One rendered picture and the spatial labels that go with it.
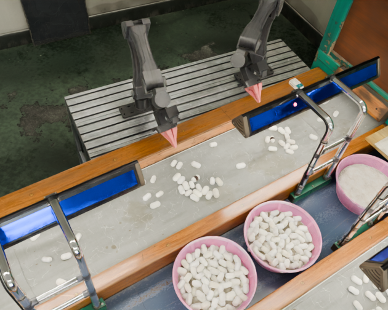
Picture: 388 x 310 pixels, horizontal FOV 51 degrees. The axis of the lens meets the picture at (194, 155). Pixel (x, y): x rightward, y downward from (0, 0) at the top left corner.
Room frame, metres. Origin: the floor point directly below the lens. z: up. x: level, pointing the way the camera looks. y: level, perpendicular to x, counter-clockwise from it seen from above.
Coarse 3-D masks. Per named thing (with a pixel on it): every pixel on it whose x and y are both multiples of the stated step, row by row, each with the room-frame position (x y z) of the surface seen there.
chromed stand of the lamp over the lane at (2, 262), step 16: (64, 224) 0.43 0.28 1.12; (0, 240) 0.37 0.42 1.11; (0, 256) 0.33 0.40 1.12; (80, 256) 0.37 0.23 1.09; (0, 272) 0.30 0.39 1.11; (80, 272) 0.37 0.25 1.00; (16, 288) 0.28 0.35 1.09; (64, 288) 0.33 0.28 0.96; (32, 304) 0.28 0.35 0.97; (64, 304) 0.33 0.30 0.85; (96, 304) 0.37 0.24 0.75
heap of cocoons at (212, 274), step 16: (192, 256) 0.56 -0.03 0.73; (208, 256) 0.56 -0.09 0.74; (224, 256) 0.57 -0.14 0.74; (192, 272) 0.50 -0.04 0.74; (208, 272) 0.51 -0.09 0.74; (224, 272) 0.52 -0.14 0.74; (240, 272) 0.52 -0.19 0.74; (192, 288) 0.46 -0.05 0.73; (208, 288) 0.46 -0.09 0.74; (224, 288) 0.47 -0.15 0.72; (240, 288) 0.47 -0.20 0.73; (192, 304) 0.40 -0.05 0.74; (208, 304) 0.41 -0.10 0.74; (224, 304) 0.42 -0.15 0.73; (240, 304) 0.42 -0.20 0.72
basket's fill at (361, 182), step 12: (348, 168) 1.01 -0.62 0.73; (360, 168) 1.02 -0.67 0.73; (372, 168) 1.03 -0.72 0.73; (348, 180) 0.95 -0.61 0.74; (360, 180) 0.95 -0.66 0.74; (372, 180) 0.96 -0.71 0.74; (384, 180) 0.97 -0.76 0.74; (348, 192) 0.89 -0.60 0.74; (360, 192) 0.90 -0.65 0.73; (372, 192) 0.91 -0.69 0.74; (360, 204) 0.84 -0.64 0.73
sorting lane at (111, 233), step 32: (320, 128) 1.21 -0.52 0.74; (192, 160) 0.95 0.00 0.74; (224, 160) 0.97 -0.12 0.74; (256, 160) 0.99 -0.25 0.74; (288, 160) 1.01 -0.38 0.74; (224, 192) 0.82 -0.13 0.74; (96, 224) 0.63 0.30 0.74; (128, 224) 0.65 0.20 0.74; (160, 224) 0.66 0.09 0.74; (32, 256) 0.49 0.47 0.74; (96, 256) 0.52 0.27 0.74; (128, 256) 0.53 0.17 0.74; (0, 288) 0.38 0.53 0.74; (32, 288) 0.39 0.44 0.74
